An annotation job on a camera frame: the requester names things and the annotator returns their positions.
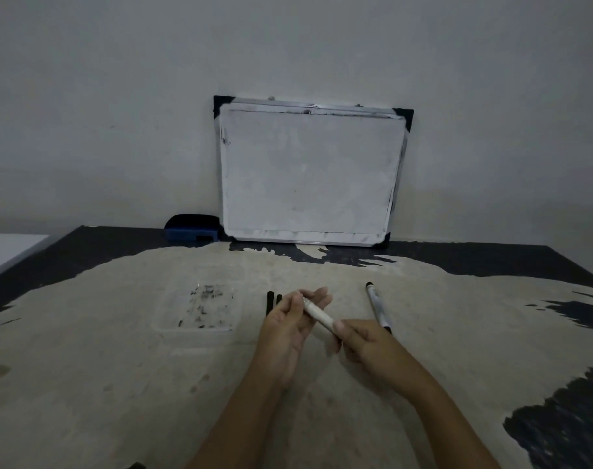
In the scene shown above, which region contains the person's left hand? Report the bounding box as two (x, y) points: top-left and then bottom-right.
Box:
(255, 286), (334, 387)

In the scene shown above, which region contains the person's right hand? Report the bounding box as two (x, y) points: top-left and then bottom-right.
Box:
(331, 319), (425, 401)

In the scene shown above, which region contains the person's left forearm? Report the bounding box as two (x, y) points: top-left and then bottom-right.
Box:
(186, 359), (291, 469)

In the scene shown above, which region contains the clear plastic tray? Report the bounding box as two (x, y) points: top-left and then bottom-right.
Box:
(154, 282), (239, 336)

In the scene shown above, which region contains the white marker with black cap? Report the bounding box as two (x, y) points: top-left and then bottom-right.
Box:
(365, 281), (393, 335)

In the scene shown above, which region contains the white marker without cap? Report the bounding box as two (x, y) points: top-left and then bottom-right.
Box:
(301, 295), (344, 336)

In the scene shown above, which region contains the white framed whiteboard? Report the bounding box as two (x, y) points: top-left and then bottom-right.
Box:
(213, 95), (415, 249)

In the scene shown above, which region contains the person's right forearm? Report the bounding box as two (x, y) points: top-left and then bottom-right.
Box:
(398, 376), (503, 469)

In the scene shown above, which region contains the blue whiteboard eraser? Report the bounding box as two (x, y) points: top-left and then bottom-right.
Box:
(164, 214), (222, 243)

